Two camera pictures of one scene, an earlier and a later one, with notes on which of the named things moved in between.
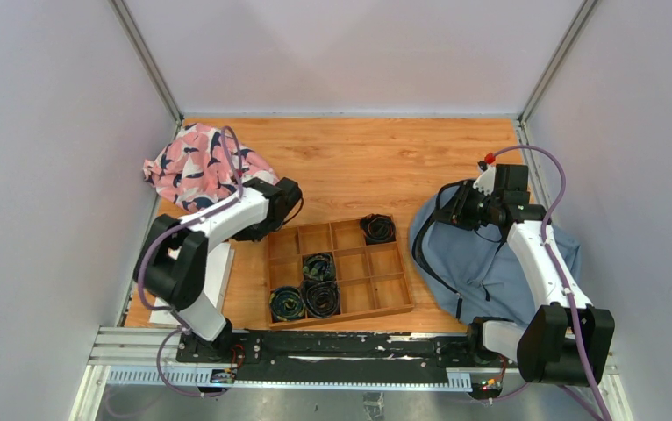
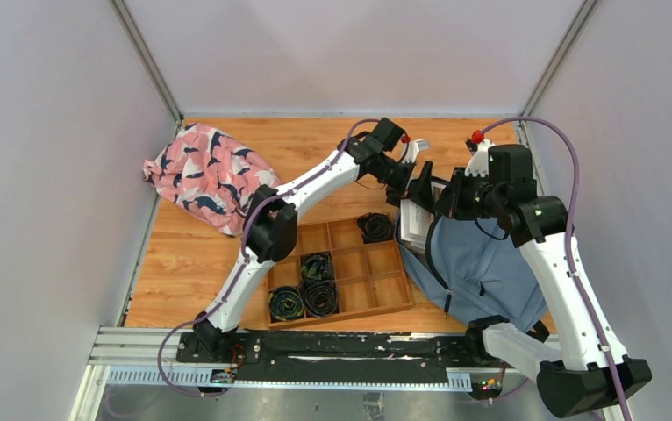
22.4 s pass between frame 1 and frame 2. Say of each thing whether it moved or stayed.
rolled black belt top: stayed
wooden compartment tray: stayed
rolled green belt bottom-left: stayed
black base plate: stayed
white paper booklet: moved
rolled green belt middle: stayed
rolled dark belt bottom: stayed
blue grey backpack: moved
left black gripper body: moved
